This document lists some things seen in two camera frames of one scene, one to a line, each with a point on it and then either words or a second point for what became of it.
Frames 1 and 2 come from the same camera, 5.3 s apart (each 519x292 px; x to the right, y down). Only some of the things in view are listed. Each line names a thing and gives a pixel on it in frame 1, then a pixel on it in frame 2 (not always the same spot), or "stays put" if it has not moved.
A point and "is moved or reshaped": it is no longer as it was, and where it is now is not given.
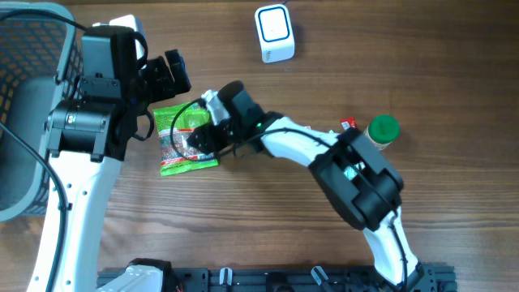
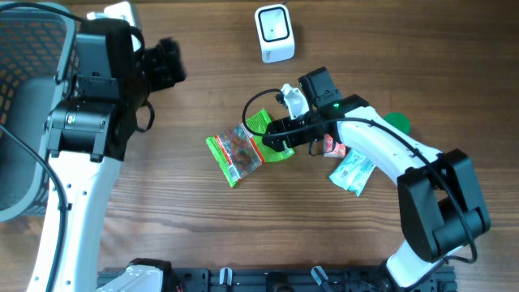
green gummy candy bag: [174, 125] -> [239, 152]
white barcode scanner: [276, 32] stays put
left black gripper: [165, 88] -> [168, 63]
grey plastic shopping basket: [40, 66] stays put
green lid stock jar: [383, 130] is moved or reshaped
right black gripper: [208, 133] -> [292, 140]
